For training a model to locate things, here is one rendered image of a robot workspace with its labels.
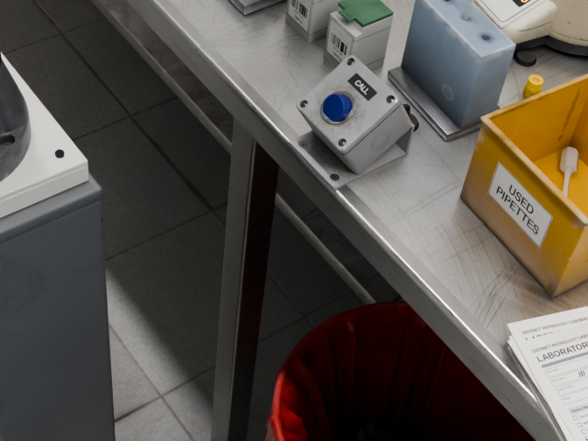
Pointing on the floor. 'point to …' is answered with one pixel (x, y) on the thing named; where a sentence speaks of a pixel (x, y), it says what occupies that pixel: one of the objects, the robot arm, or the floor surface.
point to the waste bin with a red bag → (382, 384)
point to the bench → (461, 339)
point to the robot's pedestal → (55, 321)
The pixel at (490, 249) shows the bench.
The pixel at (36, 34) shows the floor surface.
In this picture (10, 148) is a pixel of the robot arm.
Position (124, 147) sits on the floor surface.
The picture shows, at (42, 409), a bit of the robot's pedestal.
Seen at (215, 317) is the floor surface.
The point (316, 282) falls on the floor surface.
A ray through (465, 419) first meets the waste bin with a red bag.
